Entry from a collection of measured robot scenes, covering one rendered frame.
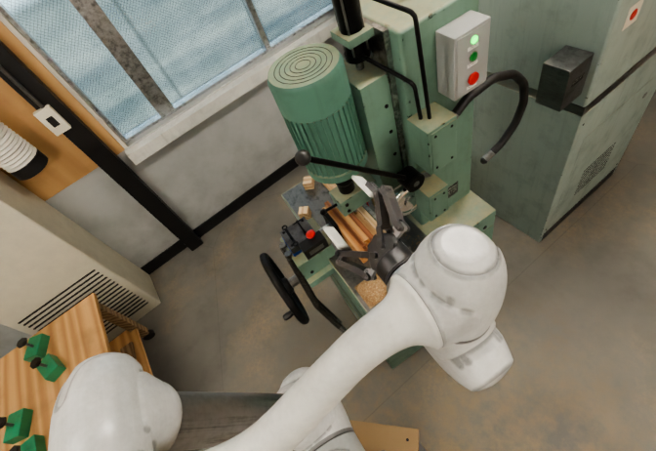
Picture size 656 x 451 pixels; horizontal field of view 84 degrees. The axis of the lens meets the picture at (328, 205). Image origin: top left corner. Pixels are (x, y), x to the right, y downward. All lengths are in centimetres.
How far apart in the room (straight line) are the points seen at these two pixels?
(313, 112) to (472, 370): 57
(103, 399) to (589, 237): 218
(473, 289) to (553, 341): 165
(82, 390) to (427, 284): 55
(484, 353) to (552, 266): 167
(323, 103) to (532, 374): 157
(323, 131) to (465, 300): 55
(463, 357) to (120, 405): 52
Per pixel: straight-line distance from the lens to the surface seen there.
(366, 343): 46
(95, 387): 73
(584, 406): 202
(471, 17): 93
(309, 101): 80
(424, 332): 46
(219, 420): 86
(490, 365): 59
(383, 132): 99
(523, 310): 209
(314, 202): 136
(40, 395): 221
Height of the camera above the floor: 192
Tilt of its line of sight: 50 degrees down
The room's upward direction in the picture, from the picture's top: 24 degrees counter-clockwise
